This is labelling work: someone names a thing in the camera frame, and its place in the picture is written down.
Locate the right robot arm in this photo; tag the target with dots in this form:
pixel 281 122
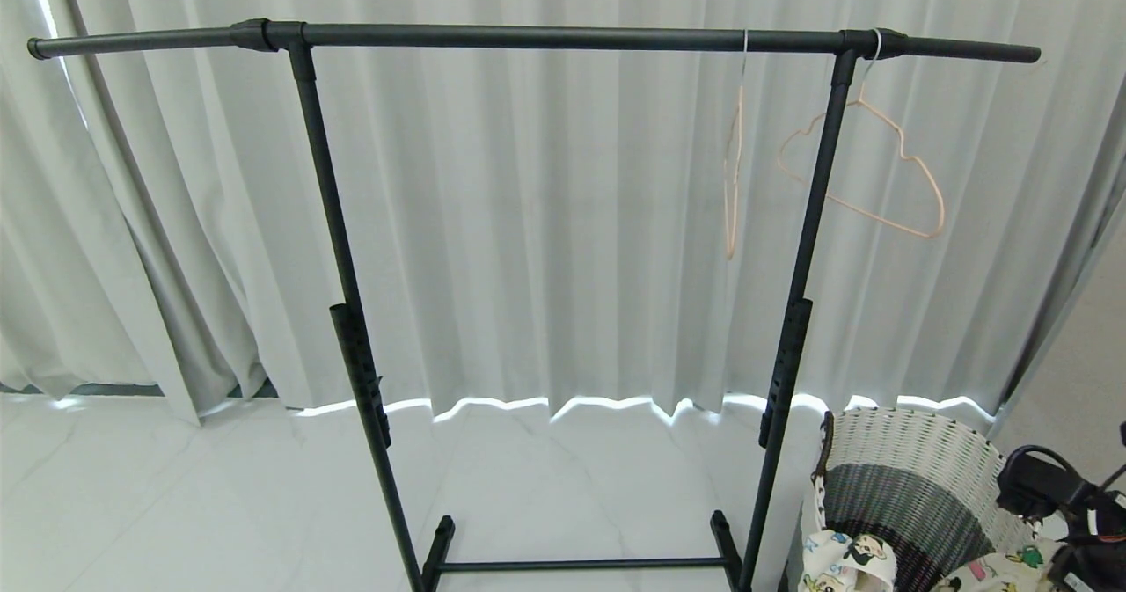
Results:
pixel 1100 566

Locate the cream printed garment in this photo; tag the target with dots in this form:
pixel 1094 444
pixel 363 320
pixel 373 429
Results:
pixel 844 566
pixel 994 570

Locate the black clothes rack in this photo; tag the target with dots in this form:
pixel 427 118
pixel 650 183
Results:
pixel 528 37

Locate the white curtain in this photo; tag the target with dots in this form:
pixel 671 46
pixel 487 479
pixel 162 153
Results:
pixel 545 222

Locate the pink clothes hanger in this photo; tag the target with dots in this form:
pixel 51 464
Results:
pixel 942 209
pixel 729 244

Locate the white laundry basket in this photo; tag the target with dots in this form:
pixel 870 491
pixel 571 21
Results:
pixel 915 442

